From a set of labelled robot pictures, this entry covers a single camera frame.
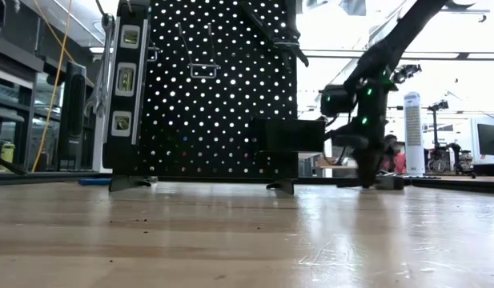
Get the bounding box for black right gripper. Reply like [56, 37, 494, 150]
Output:
[329, 115, 392, 189]

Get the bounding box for black metal pegboard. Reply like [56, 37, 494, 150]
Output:
[108, 0, 302, 196]

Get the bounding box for black torpedo level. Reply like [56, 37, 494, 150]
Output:
[101, 0, 152, 170]

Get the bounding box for blue handled scissors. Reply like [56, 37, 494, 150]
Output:
[78, 177, 111, 186]

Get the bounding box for silver loop peg hook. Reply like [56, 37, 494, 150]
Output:
[272, 38, 302, 51]

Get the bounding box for silver double prong peg hook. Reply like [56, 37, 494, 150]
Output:
[176, 22, 223, 80]
[94, 0, 162, 63]

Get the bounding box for person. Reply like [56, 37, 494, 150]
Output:
[384, 134, 408, 175]

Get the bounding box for white tower fan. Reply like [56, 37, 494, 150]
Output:
[403, 90, 427, 178]

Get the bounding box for black pipe stand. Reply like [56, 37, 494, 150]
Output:
[428, 98, 450, 161]

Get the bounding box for black plastic bin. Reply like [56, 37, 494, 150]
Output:
[249, 118, 327, 154]

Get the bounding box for black ceiling spotlight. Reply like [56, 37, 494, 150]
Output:
[392, 63, 424, 85]

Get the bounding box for black computer monitor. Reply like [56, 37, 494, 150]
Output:
[476, 122, 494, 158]

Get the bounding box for black tower fan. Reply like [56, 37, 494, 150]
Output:
[55, 59, 88, 171]

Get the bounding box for glass shelf cabinet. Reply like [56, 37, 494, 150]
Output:
[0, 31, 62, 174]

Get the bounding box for yellow-green container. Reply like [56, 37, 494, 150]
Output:
[0, 142, 17, 166]

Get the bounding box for black aluminium table frame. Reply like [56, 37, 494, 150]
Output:
[0, 170, 494, 196]

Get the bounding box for yellow cable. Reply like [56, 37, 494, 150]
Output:
[30, 0, 95, 174]

